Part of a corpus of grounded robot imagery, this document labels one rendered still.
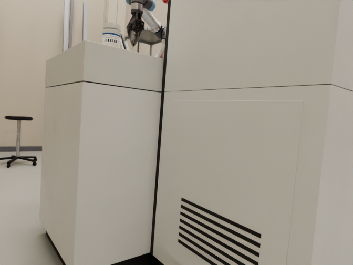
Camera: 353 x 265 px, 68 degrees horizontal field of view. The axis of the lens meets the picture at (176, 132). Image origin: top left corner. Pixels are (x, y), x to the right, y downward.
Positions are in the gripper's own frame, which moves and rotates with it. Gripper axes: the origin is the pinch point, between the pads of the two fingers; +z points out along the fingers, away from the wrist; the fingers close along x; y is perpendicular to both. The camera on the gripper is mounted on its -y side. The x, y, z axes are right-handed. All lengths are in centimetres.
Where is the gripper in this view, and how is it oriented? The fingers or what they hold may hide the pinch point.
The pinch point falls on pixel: (133, 44)
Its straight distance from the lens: 180.4
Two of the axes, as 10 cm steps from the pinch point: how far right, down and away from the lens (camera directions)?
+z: -0.8, 10.0, 0.6
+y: 6.1, 1.0, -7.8
